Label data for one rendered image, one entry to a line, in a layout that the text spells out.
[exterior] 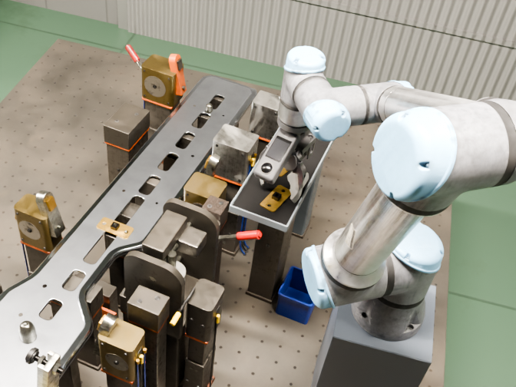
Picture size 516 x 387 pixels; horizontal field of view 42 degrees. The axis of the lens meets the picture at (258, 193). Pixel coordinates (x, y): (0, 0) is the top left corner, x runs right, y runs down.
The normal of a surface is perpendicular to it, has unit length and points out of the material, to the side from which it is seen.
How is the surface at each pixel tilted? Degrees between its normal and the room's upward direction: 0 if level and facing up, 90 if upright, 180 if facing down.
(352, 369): 90
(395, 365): 90
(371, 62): 90
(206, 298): 0
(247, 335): 0
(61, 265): 0
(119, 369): 90
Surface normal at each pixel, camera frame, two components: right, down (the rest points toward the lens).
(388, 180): -0.91, 0.08
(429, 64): -0.24, 0.66
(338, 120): 0.30, 0.70
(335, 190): 0.11, -0.71
